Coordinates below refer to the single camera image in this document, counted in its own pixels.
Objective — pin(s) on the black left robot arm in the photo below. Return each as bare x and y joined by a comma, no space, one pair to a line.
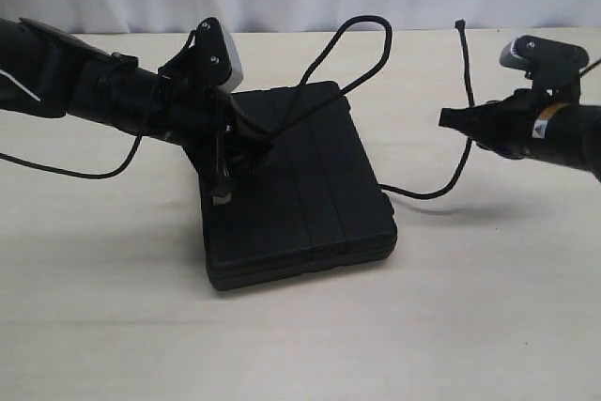
48,73

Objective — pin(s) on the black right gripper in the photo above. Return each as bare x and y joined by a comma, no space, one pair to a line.
529,124

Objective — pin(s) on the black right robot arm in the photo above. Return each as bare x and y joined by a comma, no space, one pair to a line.
589,125

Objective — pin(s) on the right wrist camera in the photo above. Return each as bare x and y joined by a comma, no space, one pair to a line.
548,63

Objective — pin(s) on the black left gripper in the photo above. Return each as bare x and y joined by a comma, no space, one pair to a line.
222,143

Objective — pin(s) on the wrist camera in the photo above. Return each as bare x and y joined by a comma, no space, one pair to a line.
209,58
548,63

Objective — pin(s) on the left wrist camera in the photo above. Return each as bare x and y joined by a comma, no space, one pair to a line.
209,58

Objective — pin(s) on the black plastic case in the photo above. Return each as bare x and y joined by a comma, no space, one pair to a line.
313,204

